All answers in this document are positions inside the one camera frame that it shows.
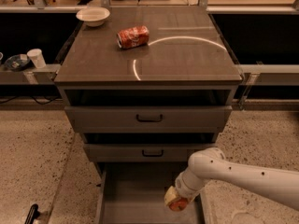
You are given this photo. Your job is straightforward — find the middle grey drawer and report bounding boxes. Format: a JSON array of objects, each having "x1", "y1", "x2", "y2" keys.
[{"x1": 83, "y1": 144, "x2": 215, "y2": 162}]

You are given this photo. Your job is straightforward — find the black cable under shelf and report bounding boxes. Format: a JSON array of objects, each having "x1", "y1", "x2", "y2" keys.
[{"x1": 0, "y1": 94, "x2": 61, "y2": 105}]

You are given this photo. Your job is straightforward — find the crushed red soda can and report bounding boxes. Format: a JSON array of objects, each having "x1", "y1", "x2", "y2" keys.
[{"x1": 117, "y1": 25, "x2": 150, "y2": 49}]

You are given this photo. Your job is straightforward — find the white bowl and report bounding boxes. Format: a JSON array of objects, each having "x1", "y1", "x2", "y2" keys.
[{"x1": 76, "y1": 7, "x2": 110, "y2": 27}]

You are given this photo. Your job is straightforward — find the white paper cup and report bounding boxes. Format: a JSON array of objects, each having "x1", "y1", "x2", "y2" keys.
[{"x1": 27, "y1": 49, "x2": 46, "y2": 68}]

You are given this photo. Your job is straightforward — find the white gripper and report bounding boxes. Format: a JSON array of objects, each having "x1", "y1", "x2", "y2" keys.
[{"x1": 164, "y1": 168, "x2": 207, "y2": 206}]

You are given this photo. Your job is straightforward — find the black object on floor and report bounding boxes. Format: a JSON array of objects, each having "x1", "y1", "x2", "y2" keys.
[{"x1": 24, "y1": 203, "x2": 40, "y2": 224}]

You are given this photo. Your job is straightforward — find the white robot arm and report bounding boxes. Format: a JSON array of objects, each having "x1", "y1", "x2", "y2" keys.
[{"x1": 164, "y1": 147, "x2": 299, "y2": 211}]

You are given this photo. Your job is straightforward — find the metal side shelf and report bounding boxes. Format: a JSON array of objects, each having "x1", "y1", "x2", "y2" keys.
[{"x1": 0, "y1": 64, "x2": 61, "y2": 85}]

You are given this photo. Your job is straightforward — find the bottom grey drawer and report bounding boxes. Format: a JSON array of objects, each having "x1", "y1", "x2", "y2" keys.
[{"x1": 95, "y1": 162, "x2": 206, "y2": 224}]

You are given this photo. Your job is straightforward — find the red apple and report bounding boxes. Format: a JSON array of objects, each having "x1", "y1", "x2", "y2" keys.
[{"x1": 169, "y1": 199, "x2": 188, "y2": 212}]

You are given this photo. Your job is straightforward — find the grey drawer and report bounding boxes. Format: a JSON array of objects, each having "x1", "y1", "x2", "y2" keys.
[
  {"x1": 65, "y1": 105, "x2": 232, "y2": 133},
  {"x1": 83, "y1": 144, "x2": 215, "y2": 162},
  {"x1": 95, "y1": 162, "x2": 206, "y2": 224}
]

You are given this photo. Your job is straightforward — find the grey drawer cabinet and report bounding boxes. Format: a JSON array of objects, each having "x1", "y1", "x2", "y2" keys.
[{"x1": 53, "y1": 5, "x2": 243, "y2": 224}]

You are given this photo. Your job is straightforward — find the dark blue bowl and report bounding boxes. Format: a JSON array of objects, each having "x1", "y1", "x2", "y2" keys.
[{"x1": 4, "y1": 54, "x2": 30, "y2": 72}]

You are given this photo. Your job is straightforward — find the top grey drawer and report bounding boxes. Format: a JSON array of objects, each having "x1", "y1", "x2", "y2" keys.
[{"x1": 65, "y1": 105, "x2": 232, "y2": 133}]

